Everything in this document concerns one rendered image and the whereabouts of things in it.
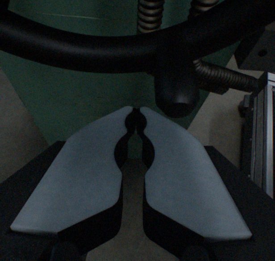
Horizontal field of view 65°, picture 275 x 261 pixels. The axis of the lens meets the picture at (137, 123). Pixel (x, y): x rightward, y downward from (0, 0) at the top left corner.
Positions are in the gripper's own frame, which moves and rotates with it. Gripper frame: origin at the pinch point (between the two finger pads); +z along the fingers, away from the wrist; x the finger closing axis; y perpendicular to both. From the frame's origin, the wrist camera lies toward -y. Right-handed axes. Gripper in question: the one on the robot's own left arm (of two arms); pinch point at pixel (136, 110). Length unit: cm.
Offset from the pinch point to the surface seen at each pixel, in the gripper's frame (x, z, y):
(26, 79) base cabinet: -23.3, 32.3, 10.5
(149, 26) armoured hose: 0.9, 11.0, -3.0
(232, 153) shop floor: 40, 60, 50
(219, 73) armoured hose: 10.2, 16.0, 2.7
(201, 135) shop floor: 28, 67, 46
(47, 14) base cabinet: -13.9, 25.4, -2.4
